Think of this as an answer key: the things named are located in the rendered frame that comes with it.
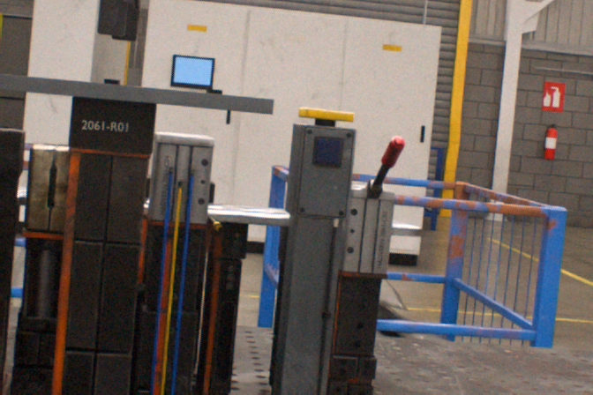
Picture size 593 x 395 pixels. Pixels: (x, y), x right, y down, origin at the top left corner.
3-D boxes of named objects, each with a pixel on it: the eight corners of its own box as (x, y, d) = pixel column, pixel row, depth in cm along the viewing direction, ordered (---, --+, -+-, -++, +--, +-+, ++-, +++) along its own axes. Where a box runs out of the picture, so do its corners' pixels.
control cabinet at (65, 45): (59, 208, 1174) (80, -34, 1161) (111, 212, 1176) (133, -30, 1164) (11, 232, 935) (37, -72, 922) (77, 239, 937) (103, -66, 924)
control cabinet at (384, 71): (127, 242, 942) (155, -61, 929) (130, 235, 995) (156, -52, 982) (418, 267, 968) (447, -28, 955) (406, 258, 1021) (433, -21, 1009)
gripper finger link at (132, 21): (141, -13, 143) (136, 41, 143) (146, -11, 146) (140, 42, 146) (116, -15, 143) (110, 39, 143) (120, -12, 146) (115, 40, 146)
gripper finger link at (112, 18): (125, -25, 131) (120, 34, 131) (131, -21, 134) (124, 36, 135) (98, -27, 131) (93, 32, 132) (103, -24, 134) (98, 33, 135)
